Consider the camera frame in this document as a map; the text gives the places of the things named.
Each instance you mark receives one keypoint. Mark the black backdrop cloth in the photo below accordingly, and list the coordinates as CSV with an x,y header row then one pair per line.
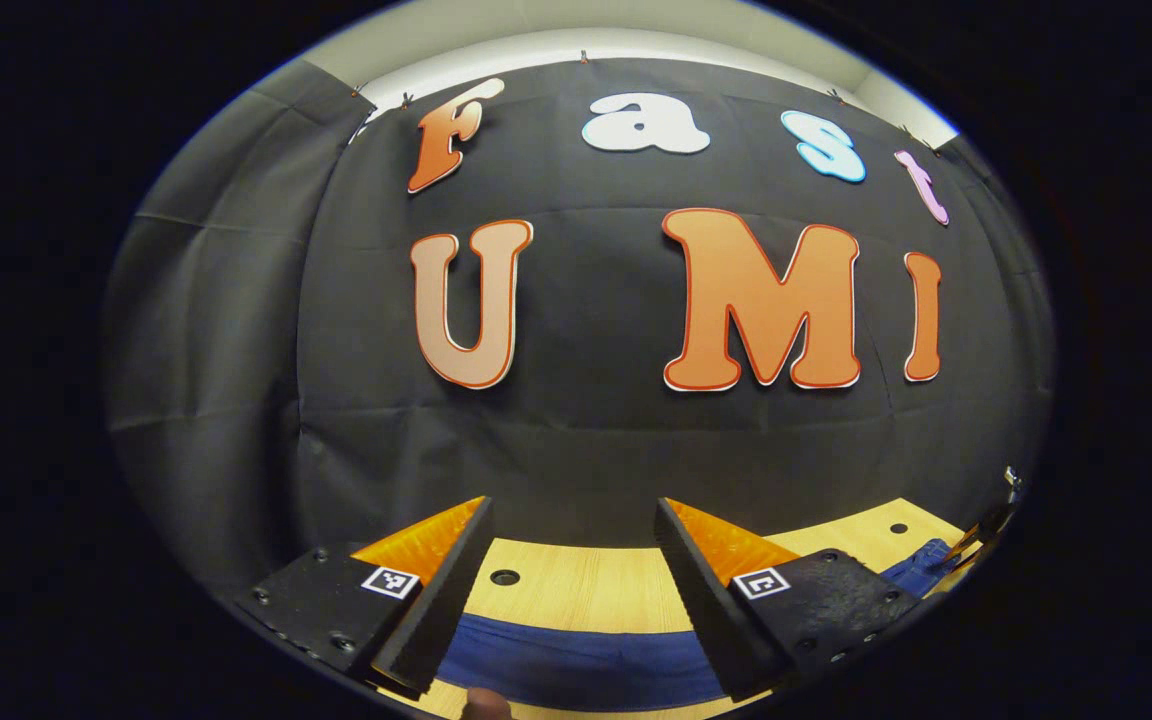
x,y
586,450

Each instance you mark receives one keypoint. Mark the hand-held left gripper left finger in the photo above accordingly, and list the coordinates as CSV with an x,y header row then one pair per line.
x,y
446,600

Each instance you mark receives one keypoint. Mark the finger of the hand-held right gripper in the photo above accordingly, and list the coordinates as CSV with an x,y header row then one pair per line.
x,y
966,545

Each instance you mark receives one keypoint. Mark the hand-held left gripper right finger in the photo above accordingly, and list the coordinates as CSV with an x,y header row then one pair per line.
x,y
701,610

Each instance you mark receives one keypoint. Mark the blue jeans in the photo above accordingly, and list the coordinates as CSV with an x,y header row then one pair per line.
x,y
576,665

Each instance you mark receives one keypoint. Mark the row of small cloth clips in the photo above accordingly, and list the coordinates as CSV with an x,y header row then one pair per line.
x,y
584,56

